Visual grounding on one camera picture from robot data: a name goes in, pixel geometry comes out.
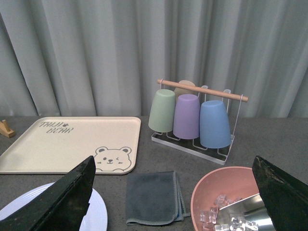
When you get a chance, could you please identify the beige bear tray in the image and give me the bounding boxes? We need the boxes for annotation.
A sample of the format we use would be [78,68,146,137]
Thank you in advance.
[0,116,141,175]

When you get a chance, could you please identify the beige plastic cup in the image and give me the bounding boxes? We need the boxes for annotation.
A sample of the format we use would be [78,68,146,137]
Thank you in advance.
[174,80,195,100]

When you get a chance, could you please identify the wooden peg drying rack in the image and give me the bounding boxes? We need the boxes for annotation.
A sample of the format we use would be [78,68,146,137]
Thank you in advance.
[0,120,16,138]

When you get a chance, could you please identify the grey folded cloth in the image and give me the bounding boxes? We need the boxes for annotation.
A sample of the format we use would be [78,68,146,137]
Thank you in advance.
[126,171,191,226]

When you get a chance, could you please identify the green plastic cup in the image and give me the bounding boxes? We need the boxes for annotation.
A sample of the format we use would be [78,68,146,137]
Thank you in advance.
[148,89,176,133]

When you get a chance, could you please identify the clear ice cubes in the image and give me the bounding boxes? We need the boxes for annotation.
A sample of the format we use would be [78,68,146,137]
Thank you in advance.
[200,194,258,231]

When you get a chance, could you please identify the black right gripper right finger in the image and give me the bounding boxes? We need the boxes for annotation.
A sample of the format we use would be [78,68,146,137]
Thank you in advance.
[252,155,308,231]

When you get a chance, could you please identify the grey curtain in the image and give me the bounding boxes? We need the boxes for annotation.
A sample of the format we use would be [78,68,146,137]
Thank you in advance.
[0,0,308,117]

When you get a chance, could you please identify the pink bowl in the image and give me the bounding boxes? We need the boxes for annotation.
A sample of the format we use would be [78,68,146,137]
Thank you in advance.
[191,167,259,231]

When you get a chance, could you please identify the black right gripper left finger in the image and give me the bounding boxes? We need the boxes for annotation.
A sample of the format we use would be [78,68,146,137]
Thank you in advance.
[0,155,96,231]

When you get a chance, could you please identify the metal scoop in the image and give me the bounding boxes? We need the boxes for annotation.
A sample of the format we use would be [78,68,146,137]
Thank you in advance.
[216,194,275,231]

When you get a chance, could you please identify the blue plastic cup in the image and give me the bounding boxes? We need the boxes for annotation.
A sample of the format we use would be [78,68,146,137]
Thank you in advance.
[199,100,231,149]

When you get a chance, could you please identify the white wire cup rack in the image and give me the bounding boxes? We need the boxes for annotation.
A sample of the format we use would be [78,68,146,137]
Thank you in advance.
[151,79,248,165]

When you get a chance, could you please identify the purple plastic cup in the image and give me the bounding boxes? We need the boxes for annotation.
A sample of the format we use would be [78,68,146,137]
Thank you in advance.
[173,94,200,140]

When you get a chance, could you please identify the white ridged plate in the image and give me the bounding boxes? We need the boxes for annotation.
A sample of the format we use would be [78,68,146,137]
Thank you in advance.
[0,183,108,231]

